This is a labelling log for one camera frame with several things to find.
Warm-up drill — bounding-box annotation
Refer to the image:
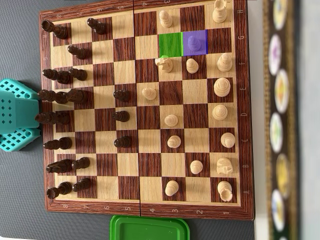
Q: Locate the white wooden pawn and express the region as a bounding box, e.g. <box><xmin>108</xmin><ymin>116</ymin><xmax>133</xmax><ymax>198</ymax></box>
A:
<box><xmin>189</xmin><ymin>159</ymin><xmax>204</xmax><ymax>175</ymax></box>
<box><xmin>187</xmin><ymin>35</ymin><xmax>202</xmax><ymax>52</ymax></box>
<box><xmin>158</xmin><ymin>9</ymin><xmax>174</xmax><ymax>29</ymax></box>
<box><xmin>164</xmin><ymin>179</ymin><xmax>180</xmax><ymax>197</ymax></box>
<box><xmin>141</xmin><ymin>87</ymin><xmax>158</xmax><ymax>101</ymax></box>
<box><xmin>164</xmin><ymin>114</ymin><xmax>179</xmax><ymax>128</ymax></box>
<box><xmin>185</xmin><ymin>58</ymin><xmax>200</xmax><ymax>75</ymax></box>
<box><xmin>166</xmin><ymin>134</ymin><xmax>182</xmax><ymax>149</ymax></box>

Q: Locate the dark brown wooden pawn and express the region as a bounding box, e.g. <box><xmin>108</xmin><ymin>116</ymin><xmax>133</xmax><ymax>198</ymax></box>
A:
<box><xmin>113</xmin><ymin>136</ymin><xmax>132</xmax><ymax>149</ymax></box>
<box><xmin>68</xmin><ymin>67</ymin><xmax>88</xmax><ymax>82</ymax></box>
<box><xmin>113</xmin><ymin>89</ymin><xmax>131</xmax><ymax>102</ymax></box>
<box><xmin>71</xmin><ymin>177</ymin><xmax>92</xmax><ymax>193</ymax></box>
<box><xmin>112</xmin><ymin>110</ymin><xmax>130</xmax><ymax>123</ymax></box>
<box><xmin>67</xmin><ymin>44</ymin><xmax>87</xmax><ymax>60</ymax></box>
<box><xmin>71</xmin><ymin>156</ymin><xmax>91</xmax><ymax>171</ymax></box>
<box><xmin>86</xmin><ymin>17</ymin><xmax>106</xmax><ymax>35</ymax></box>

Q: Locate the wooden folding chessboard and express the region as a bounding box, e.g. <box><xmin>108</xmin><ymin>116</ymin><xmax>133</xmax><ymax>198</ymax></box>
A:
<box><xmin>38</xmin><ymin>0</ymin><xmax>256</xmax><ymax>221</ymax></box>

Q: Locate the white wooden knight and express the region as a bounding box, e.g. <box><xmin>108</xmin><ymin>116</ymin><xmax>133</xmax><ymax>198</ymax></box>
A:
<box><xmin>154</xmin><ymin>55</ymin><xmax>174</xmax><ymax>74</ymax></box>
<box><xmin>216</xmin><ymin>157</ymin><xmax>234</xmax><ymax>175</ymax></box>

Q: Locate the white wooden bishop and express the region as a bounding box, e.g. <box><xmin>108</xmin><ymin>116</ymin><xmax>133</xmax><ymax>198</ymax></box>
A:
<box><xmin>216</xmin><ymin>52</ymin><xmax>233</xmax><ymax>73</ymax></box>
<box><xmin>220</xmin><ymin>132</ymin><xmax>236</xmax><ymax>149</ymax></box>

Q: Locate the dark brown wooden knight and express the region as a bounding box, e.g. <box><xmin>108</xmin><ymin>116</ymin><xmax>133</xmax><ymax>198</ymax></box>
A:
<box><xmin>45</xmin><ymin>159</ymin><xmax>74</xmax><ymax>175</ymax></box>
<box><xmin>66</xmin><ymin>88</ymin><xmax>88</xmax><ymax>105</ymax></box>

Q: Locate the white wooden rook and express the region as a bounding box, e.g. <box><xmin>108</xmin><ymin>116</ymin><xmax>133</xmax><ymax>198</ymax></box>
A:
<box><xmin>216</xmin><ymin>180</ymin><xmax>234</xmax><ymax>203</ymax></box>
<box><xmin>212</xmin><ymin>0</ymin><xmax>232</xmax><ymax>24</ymax></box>

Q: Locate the dark brown wooden bishop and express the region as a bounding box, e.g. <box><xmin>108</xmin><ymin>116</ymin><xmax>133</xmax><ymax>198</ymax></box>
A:
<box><xmin>42</xmin><ymin>136</ymin><xmax>73</xmax><ymax>151</ymax></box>
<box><xmin>41</xmin><ymin>69</ymin><xmax>72</xmax><ymax>85</ymax></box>

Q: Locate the dark brown wooden queen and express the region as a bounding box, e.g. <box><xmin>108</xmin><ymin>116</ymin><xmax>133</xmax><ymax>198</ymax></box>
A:
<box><xmin>34</xmin><ymin>111</ymin><xmax>71</xmax><ymax>126</ymax></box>

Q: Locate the dark brown wooden king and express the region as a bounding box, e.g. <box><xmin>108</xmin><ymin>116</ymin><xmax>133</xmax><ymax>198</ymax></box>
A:
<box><xmin>37</xmin><ymin>89</ymin><xmax>70</xmax><ymax>105</ymax></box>

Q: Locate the green plastic container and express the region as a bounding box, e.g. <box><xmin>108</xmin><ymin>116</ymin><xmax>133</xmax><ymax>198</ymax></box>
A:
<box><xmin>109</xmin><ymin>214</ymin><xmax>191</xmax><ymax>240</ymax></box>

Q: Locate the dark brown wooden rook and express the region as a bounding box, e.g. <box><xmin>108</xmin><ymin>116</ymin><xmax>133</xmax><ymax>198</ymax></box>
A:
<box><xmin>46</xmin><ymin>181</ymin><xmax>73</xmax><ymax>200</ymax></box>
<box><xmin>41</xmin><ymin>19</ymin><xmax>69</xmax><ymax>40</ymax></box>

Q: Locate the dark patterned medallion strip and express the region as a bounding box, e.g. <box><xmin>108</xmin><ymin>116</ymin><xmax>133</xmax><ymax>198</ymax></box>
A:
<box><xmin>261</xmin><ymin>0</ymin><xmax>301</xmax><ymax>240</ymax></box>

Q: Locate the dark grey foam mat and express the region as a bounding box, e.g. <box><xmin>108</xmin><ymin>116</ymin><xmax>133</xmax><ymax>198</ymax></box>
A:
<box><xmin>0</xmin><ymin>0</ymin><xmax>257</xmax><ymax>240</ymax></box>

